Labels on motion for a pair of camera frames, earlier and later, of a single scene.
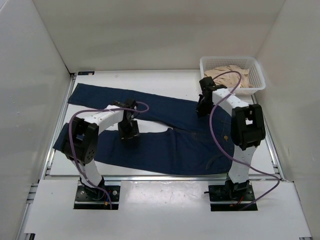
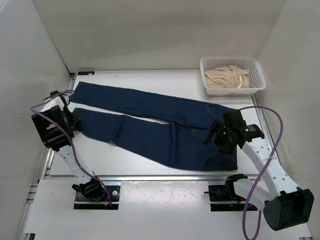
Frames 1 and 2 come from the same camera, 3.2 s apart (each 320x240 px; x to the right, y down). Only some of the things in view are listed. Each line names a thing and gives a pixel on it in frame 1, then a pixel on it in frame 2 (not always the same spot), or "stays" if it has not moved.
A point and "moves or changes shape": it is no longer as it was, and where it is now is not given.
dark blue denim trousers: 121,131 moves or changes shape
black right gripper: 201,111 to 218,128
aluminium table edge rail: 112,178 stays
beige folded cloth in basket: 231,79 stays
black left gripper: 134,133 to 75,123
